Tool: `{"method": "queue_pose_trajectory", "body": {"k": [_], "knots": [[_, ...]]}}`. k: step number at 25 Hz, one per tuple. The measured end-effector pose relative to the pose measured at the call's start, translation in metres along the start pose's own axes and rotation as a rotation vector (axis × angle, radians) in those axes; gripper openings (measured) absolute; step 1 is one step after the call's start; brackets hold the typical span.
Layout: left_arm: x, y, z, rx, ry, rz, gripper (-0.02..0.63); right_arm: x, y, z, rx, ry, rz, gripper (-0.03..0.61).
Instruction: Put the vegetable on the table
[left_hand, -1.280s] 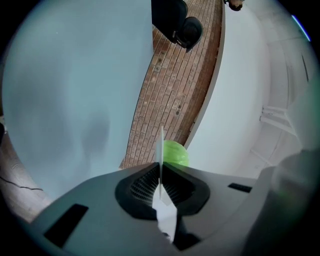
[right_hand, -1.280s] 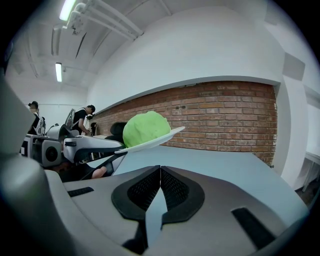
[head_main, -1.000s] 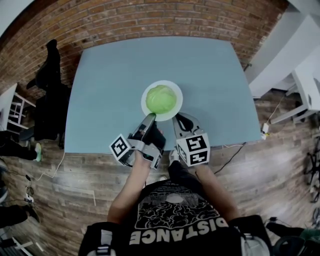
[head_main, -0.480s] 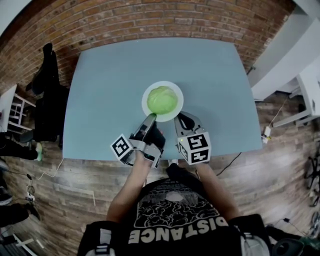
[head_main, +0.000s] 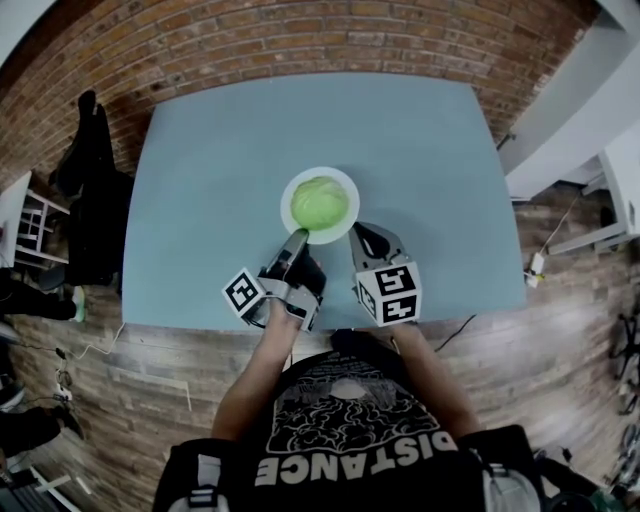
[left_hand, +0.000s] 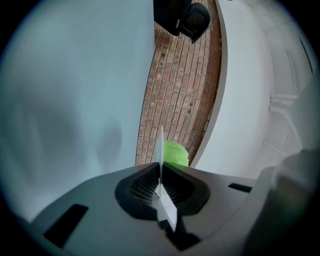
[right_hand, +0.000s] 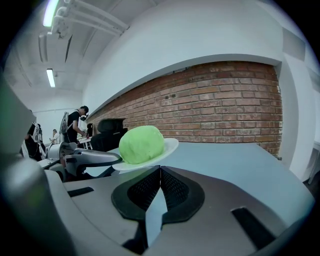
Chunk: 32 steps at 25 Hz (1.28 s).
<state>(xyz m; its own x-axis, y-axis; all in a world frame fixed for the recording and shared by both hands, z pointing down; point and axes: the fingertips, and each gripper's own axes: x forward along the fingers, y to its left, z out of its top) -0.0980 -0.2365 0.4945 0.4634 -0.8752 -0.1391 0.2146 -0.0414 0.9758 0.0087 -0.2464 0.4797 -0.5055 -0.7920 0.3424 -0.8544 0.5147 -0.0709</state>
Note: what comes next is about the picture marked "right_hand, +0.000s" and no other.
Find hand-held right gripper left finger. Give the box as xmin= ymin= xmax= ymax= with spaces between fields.
xmin=62 ymin=165 xmax=161 ymax=254

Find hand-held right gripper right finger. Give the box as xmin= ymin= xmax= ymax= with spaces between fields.
xmin=149 ymin=165 xmax=315 ymax=256

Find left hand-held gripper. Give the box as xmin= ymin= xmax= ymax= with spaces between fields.
xmin=44 ymin=141 xmax=123 ymax=182

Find green round vegetable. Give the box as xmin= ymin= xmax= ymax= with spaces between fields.
xmin=118 ymin=125 xmax=165 ymax=165

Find white background table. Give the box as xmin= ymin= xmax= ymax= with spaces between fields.
xmin=78 ymin=136 xmax=94 ymax=151

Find black office chair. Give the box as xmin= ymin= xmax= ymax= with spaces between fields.
xmin=90 ymin=117 xmax=129 ymax=153

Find white plate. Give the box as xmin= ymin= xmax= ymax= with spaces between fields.
xmin=112 ymin=137 xmax=180 ymax=172

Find long ceiling light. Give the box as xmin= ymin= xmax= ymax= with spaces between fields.
xmin=45 ymin=68 xmax=57 ymax=89
xmin=42 ymin=0 xmax=60 ymax=28

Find white ceiling pipes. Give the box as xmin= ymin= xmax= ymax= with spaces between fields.
xmin=51 ymin=0 xmax=131 ymax=39

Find gray wall panel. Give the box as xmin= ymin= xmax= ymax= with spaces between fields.
xmin=282 ymin=26 xmax=307 ymax=61

